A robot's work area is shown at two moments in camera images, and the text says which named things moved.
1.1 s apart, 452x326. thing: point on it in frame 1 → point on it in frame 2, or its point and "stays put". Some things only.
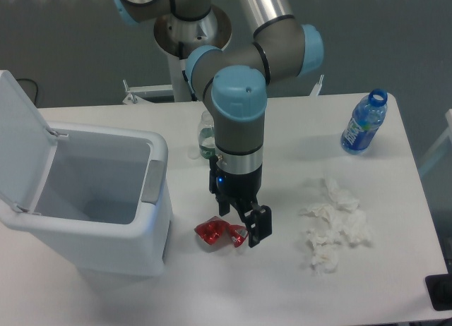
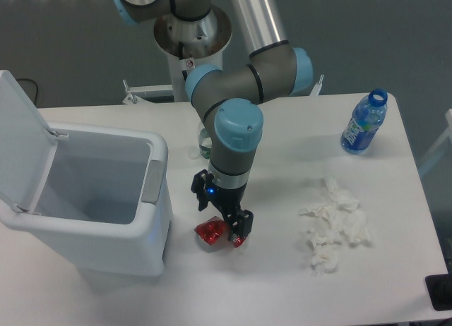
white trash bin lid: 27,146 stays put
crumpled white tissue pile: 336,216 stays put
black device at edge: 439,288 stays put
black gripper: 241,190 → 227,200
